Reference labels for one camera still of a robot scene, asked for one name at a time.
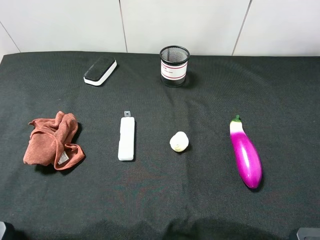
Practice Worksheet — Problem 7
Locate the white garlic bulb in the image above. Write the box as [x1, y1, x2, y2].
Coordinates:
[169, 131, 189, 153]

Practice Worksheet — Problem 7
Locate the grey robot base left corner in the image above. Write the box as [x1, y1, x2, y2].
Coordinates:
[0, 221, 15, 240]

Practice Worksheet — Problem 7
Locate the grey robot base right corner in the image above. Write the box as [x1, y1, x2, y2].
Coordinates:
[296, 227, 320, 240]

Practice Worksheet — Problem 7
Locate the white rectangular plastic case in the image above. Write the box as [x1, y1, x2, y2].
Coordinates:
[118, 110, 135, 162]

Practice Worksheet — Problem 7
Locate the black mesh pen holder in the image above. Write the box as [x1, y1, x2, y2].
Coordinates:
[159, 45, 190, 88]

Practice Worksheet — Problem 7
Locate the black tablecloth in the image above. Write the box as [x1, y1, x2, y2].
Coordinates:
[0, 52, 320, 240]

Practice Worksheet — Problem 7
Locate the black and white board eraser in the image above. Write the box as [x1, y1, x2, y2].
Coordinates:
[83, 56, 118, 87]

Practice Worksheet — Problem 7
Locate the purple toy eggplant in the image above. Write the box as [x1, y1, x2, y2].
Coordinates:
[229, 114, 263, 189]

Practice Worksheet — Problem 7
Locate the rust orange cloth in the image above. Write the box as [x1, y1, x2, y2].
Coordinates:
[23, 111, 85, 171]

